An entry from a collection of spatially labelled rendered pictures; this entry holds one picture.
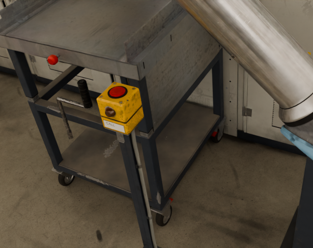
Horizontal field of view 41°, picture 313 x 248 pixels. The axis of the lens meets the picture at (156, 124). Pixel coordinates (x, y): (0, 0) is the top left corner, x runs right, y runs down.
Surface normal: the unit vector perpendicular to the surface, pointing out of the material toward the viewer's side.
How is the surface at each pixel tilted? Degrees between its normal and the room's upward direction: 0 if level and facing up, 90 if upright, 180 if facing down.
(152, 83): 90
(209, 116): 0
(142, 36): 90
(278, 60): 68
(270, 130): 90
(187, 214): 0
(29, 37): 0
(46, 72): 90
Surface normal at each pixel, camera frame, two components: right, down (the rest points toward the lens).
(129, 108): 0.86, 0.26
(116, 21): -0.11, -0.76
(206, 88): -0.50, 0.61
